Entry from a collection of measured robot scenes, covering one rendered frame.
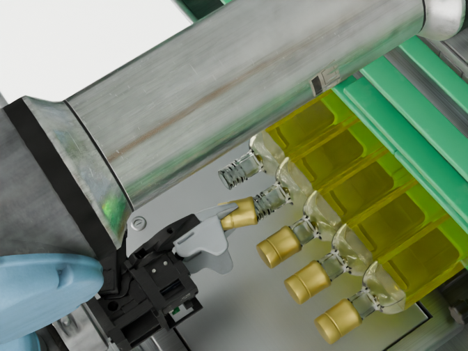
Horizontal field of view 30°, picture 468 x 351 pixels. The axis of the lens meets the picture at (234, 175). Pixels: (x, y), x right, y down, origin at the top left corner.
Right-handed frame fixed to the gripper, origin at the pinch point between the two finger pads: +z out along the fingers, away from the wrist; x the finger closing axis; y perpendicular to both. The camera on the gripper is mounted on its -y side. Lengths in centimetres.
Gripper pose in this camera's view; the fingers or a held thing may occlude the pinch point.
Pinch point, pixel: (226, 214)
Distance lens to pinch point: 107.7
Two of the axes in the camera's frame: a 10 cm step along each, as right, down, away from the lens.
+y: 5.6, 6.9, -4.6
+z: 8.2, -5.3, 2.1
